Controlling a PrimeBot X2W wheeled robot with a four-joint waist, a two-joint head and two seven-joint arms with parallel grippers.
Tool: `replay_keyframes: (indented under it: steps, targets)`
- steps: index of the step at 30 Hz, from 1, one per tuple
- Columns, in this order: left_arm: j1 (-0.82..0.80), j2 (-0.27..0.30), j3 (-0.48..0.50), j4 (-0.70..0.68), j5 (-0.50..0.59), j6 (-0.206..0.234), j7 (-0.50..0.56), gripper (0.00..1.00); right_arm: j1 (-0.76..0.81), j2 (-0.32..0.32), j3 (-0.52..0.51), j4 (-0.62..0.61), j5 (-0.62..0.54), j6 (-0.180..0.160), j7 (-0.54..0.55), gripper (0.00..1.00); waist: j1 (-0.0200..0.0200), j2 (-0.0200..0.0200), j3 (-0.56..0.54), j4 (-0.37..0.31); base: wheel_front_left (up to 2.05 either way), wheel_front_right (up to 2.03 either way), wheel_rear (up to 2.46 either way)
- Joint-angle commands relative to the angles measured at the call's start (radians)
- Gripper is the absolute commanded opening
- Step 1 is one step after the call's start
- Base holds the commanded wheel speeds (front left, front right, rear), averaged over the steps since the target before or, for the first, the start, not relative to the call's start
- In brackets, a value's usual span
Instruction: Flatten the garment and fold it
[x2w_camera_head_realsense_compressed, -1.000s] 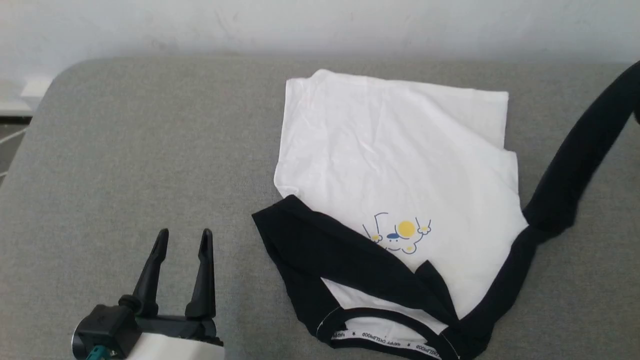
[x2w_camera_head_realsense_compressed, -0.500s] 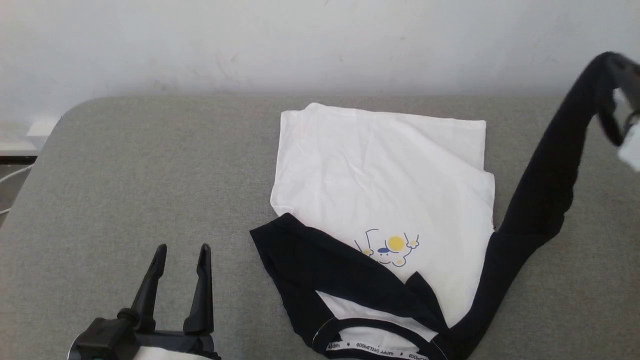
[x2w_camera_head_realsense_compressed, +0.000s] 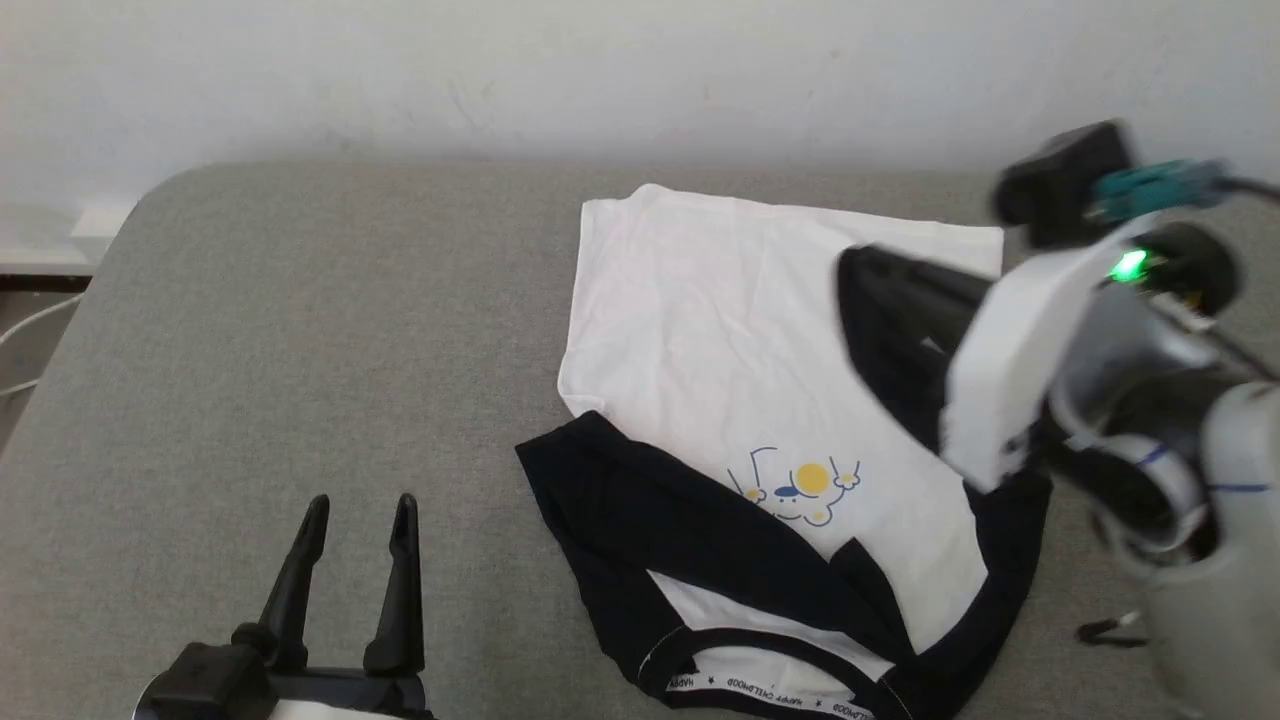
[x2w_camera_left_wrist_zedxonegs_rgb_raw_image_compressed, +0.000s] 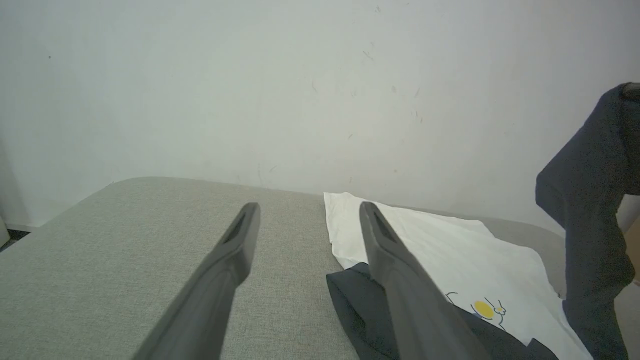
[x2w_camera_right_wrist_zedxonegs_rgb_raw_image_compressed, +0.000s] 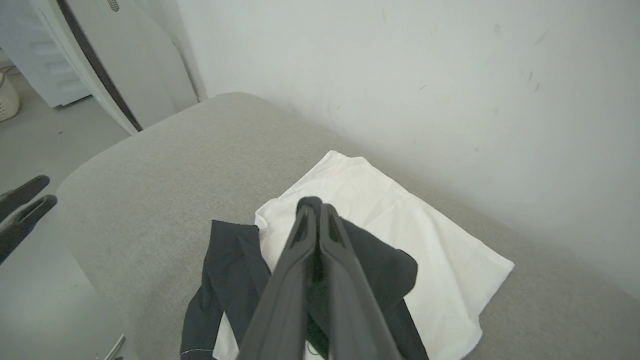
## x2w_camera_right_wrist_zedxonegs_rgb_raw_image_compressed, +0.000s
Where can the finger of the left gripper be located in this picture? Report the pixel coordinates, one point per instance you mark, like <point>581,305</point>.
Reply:
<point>22,222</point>
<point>22,192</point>

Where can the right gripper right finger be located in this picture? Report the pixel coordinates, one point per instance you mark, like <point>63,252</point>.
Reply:
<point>350,300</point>

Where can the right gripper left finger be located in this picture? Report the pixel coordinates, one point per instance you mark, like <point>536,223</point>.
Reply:
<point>285,300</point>

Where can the white and black t-shirt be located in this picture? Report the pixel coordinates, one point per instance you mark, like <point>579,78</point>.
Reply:
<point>430,240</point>

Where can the cream laundry basket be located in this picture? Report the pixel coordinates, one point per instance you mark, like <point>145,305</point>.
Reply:
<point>7,100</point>

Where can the white cabinet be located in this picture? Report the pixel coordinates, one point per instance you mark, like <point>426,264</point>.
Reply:
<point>40,55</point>

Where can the grey fabric sofa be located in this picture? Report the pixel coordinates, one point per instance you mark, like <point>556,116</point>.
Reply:
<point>165,165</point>

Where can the white panel with dark edge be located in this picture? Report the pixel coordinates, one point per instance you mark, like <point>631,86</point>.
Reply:
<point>140,65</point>

